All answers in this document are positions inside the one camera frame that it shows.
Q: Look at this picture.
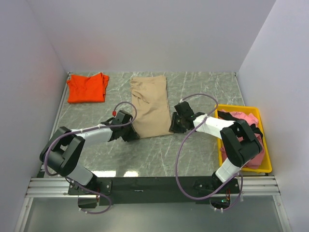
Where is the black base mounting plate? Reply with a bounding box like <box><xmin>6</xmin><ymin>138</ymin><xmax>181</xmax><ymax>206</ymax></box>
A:
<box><xmin>67</xmin><ymin>176</ymin><xmax>242</xmax><ymax>209</ymax></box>

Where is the aluminium frame rail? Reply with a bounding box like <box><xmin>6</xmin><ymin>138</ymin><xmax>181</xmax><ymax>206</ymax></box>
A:
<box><xmin>14</xmin><ymin>83</ymin><xmax>68</xmax><ymax>232</ymax></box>

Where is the beige t shirt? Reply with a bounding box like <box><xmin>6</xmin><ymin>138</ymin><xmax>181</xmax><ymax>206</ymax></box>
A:
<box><xmin>130</xmin><ymin>75</ymin><xmax>172</xmax><ymax>139</ymax></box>

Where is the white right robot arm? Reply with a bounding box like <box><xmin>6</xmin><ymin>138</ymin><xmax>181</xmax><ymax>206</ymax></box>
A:
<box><xmin>169</xmin><ymin>101</ymin><xmax>263</xmax><ymax>193</ymax></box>

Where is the pink t shirt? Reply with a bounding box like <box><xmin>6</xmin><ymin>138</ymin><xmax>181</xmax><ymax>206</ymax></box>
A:
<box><xmin>220</xmin><ymin>119</ymin><xmax>265</xmax><ymax>169</ymax></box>

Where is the yellow plastic bin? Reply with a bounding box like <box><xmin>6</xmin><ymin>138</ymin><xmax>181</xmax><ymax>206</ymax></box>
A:
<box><xmin>214</xmin><ymin>104</ymin><xmax>272</xmax><ymax>174</ymax></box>

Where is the black t shirt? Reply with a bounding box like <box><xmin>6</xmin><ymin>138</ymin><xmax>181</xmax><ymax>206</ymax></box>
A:
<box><xmin>218</xmin><ymin>110</ymin><xmax>264</xmax><ymax>140</ymax></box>

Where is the orange t shirt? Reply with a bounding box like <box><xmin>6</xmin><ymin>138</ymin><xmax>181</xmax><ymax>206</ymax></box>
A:
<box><xmin>67</xmin><ymin>72</ymin><xmax>109</xmax><ymax>104</ymax></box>

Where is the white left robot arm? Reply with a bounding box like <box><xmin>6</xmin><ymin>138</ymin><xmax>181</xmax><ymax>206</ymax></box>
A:
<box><xmin>40</xmin><ymin>110</ymin><xmax>140</xmax><ymax>194</ymax></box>

